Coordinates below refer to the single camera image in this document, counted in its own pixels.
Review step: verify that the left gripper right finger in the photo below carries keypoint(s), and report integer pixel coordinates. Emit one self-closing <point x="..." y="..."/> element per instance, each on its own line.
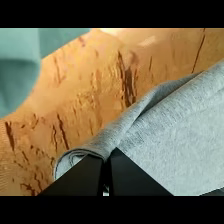
<point x="130" y="180"/>

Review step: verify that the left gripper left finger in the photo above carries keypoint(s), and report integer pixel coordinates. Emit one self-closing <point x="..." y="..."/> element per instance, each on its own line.
<point x="81" y="181"/>

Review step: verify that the grey garment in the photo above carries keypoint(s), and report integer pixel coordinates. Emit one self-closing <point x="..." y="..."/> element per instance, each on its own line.
<point x="173" y="133"/>

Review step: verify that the green garment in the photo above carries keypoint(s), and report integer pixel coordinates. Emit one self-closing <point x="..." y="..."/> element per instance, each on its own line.
<point x="16" y="73"/>

